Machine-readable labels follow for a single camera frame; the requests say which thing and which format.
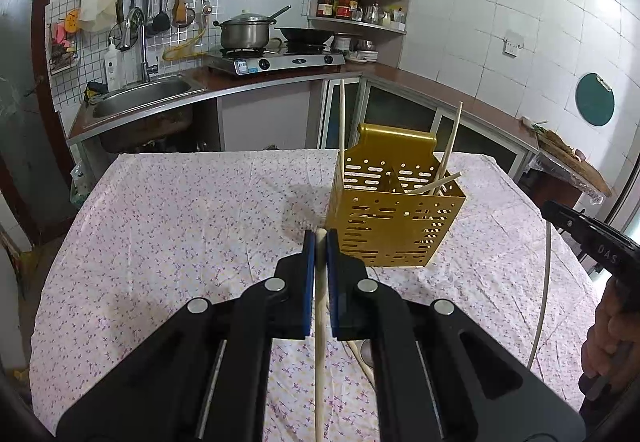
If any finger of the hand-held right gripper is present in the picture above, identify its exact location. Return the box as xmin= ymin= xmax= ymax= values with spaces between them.
xmin=542 ymin=199 xmax=596 ymax=253

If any black wok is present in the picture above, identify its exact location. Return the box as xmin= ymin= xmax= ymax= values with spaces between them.
xmin=273 ymin=25 xmax=335 ymax=46

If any floral tablecloth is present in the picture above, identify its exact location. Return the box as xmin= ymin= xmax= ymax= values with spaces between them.
xmin=29 ymin=148 xmax=603 ymax=442

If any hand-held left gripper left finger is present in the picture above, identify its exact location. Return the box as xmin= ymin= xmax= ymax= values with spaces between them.
xmin=55 ymin=229 xmax=318 ymax=442

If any white dish soap bottle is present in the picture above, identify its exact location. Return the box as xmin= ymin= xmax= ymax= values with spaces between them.
xmin=103 ymin=39 xmax=123 ymax=91

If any stack of dishes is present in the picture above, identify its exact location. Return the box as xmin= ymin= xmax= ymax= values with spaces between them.
xmin=332 ymin=34 xmax=381 ymax=64

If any person's right hand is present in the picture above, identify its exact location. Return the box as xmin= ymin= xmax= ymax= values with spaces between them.
xmin=581 ymin=289 xmax=640 ymax=382

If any green round cutting board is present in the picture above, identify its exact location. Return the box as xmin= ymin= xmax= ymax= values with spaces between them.
xmin=574 ymin=71 xmax=616 ymax=127

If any white hanging cloth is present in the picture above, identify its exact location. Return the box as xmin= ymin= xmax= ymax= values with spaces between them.
xmin=79 ymin=0 xmax=124 ymax=34

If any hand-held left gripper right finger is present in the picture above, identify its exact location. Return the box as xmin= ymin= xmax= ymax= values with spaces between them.
xmin=325 ymin=229 xmax=587 ymax=442

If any small wire basket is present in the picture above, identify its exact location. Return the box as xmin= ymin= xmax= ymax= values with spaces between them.
xmin=48 ymin=41 xmax=81 ymax=76

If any yellow gas hose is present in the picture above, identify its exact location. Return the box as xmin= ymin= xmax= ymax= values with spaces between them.
xmin=162 ymin=24 xmax=207 ymax=63

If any dark brown frosted glass door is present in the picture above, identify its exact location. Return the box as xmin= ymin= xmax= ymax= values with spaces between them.
xmin=0 ymin=0 xmax=82 ymax=249

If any row of condiment bottles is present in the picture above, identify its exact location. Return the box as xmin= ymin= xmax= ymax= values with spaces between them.
xmin=315 ymin=0 xmax=407 ymax=29

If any steel sink with faucet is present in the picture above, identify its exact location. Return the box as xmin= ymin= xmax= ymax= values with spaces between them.
xmin=45 ymin=0 xmax=222 ymax=109

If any steel gas stove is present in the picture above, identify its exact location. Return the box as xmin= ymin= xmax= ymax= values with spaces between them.
xmin=205 ymin=46 xmax=347 ymax=79

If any metal faucet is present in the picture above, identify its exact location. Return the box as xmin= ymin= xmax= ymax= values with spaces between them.
xmin=121 ymin=6 xmax=159 ymax=84

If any yellow and black sponge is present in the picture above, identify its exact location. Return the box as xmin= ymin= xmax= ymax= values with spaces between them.
xmin=83 ymin=80 xmax=109 ymax=103

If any wooden chopping block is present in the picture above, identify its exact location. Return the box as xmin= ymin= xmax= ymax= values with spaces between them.
xmin=519 ymin=116 xmax=614 ymax=199

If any steel pot with lid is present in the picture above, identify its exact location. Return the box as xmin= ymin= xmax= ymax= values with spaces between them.
xmin=213 ymin=5 xmax=292 ymax=51

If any yellow perforated utensil holder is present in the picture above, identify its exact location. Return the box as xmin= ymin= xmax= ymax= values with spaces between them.
xmin=326 ymin=123 xmax=467 ymax=269

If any small metal teapot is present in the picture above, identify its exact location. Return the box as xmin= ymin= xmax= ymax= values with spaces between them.
xmin=362 ymin=3 xmax=387 ymax=26

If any brown kitchen counter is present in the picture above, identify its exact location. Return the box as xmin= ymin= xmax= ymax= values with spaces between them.
xmin=66 ymin=61 xmax=542 ymax=169

